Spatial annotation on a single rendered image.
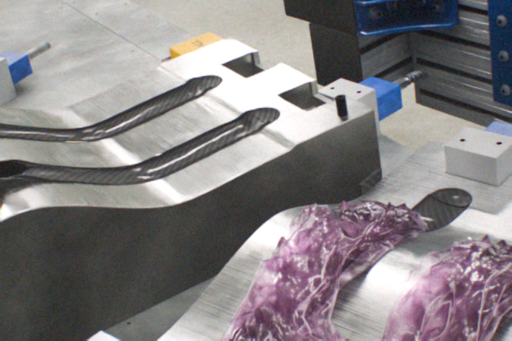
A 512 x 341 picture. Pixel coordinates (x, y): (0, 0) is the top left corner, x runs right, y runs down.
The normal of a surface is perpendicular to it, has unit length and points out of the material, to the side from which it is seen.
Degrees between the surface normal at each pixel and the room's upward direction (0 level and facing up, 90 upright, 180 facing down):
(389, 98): 90
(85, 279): 90
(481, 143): 0
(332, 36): 90
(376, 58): 90
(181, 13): 0
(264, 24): 0
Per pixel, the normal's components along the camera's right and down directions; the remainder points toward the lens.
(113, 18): -0.16, -0.87
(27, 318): 0.51, 0.33
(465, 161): -0.65, 0.45
